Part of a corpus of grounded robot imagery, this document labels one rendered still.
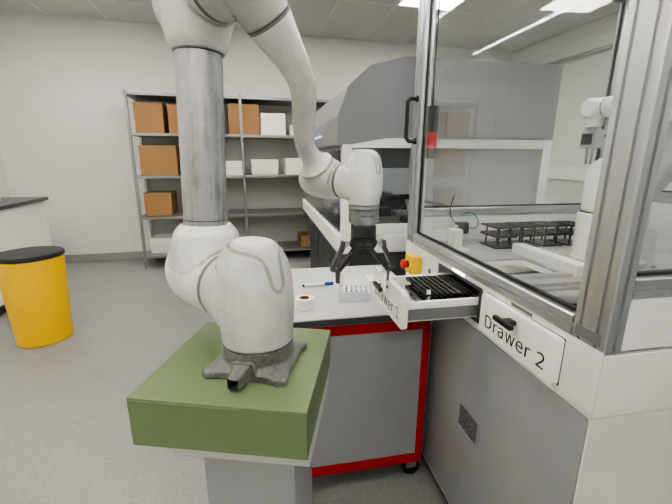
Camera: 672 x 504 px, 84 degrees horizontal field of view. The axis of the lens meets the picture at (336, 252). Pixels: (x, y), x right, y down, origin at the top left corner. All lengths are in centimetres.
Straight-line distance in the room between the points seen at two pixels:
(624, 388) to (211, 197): 95
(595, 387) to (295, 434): 59
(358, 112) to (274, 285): 134
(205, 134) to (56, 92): 479
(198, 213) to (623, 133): 84
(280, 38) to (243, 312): 54
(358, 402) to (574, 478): 76
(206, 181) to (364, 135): 118
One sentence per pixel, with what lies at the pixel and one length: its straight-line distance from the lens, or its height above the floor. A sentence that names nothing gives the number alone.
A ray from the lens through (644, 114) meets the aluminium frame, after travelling 83.
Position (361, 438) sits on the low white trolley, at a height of 24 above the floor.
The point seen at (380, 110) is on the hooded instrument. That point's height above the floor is 153.
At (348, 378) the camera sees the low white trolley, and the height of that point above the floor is 51.
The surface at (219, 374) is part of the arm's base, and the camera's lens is 84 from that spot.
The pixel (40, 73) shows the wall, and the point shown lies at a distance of 572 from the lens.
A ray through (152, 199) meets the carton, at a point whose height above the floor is 82.
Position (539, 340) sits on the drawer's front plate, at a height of 90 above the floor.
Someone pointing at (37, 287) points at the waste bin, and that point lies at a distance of 325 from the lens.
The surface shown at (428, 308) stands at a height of 87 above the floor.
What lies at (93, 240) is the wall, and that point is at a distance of 565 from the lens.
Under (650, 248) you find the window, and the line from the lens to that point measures 90.
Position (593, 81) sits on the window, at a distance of 94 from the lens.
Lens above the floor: 130
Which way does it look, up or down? 14 degrees down
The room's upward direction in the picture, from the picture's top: straight up
